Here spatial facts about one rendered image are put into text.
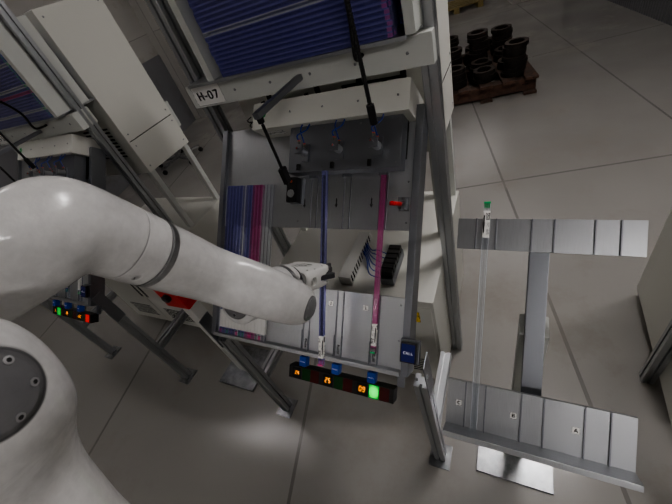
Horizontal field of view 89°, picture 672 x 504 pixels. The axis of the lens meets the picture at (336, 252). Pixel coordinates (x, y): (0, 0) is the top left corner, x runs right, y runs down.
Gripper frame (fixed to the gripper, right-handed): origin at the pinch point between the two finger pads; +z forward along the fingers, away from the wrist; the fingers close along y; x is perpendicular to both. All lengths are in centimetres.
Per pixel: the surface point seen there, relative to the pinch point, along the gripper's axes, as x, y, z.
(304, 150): -31.5, 10.0, 8.7
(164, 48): -263, 468, 327
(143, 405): 97, 139, 34
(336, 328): 19.2, 0.9, 9.1
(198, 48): -59, 36, -3
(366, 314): 14.0, -8.1, 10.0
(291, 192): -20.1, 16.1, 10.6
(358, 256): 4.4, 10.4, 47.6
